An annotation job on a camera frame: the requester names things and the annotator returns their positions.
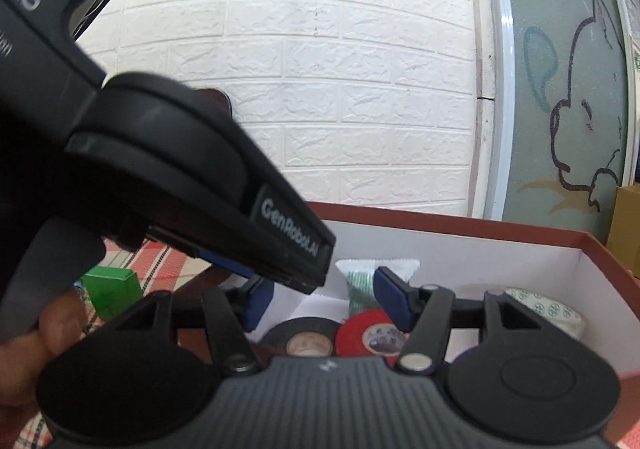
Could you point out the red plaid blanket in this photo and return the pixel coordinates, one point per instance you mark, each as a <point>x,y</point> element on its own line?
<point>160,264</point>

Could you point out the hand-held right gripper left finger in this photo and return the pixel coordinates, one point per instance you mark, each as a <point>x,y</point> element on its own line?
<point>257,304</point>

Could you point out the green small box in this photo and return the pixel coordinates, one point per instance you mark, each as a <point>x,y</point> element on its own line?
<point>110,291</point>

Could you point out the white green-printed packet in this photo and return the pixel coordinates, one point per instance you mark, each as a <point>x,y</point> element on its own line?
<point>360,285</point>

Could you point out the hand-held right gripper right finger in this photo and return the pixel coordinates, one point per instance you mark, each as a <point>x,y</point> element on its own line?
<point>392,296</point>

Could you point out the red tape roll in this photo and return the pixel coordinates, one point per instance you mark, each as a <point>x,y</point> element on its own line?
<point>352,335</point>

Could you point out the clear green-printed tape roll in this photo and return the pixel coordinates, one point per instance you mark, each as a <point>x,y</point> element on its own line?
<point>550,311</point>

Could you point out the large tan cardboard carton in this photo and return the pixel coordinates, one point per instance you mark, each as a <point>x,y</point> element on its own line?
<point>627,224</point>

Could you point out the frosted glass cartoon panel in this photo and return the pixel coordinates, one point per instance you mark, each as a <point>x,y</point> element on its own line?
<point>550,29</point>

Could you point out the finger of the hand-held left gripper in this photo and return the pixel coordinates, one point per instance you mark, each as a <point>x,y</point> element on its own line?
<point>225,265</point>

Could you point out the white door frame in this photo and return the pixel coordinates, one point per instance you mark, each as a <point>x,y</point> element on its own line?
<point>492,79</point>

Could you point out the brown chair back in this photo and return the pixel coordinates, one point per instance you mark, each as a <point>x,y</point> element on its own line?
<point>217,101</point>

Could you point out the brown cardboard box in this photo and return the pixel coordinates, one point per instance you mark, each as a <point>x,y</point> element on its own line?
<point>500,254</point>

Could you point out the person's left hand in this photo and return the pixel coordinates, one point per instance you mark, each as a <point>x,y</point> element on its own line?
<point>65,324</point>

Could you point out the black tape roll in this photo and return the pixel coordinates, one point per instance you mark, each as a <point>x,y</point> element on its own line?
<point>280,331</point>

